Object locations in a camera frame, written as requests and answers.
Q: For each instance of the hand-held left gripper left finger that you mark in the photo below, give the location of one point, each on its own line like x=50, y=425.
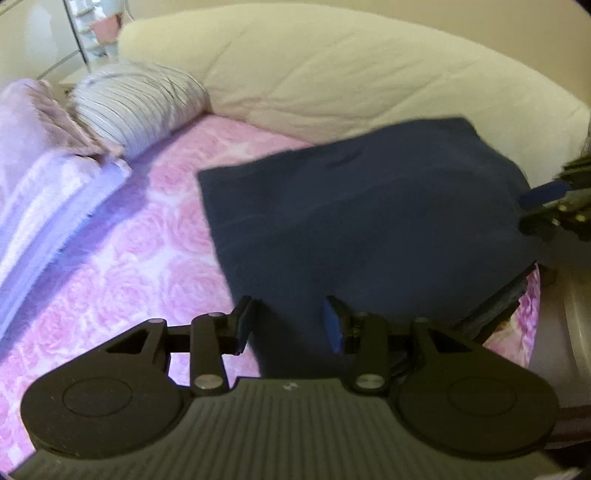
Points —
x=242, y=323

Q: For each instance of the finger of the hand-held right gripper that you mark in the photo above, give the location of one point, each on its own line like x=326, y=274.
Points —
x=545, y=194
x=540, y=221

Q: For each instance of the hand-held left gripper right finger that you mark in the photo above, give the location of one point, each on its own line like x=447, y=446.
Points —
x=333, y=327

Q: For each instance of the navy blue garment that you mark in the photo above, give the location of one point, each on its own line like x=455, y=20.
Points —
x=369, y=207

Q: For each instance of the dark folded garment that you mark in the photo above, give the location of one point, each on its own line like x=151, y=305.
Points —
x=498, y=304

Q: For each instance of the pink rose blanket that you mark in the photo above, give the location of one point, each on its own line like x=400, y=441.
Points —
x=152, y=258

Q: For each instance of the purple folded blanket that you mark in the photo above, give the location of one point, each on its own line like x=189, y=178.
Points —
x=46, y=207

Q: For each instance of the cream padded headboard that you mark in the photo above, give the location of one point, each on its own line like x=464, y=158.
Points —
x=346, y=69

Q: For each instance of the light blue blanket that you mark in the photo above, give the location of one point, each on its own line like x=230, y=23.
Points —
x=138, y=101

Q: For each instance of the white wardrobe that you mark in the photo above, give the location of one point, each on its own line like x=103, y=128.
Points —
x=46, y=27

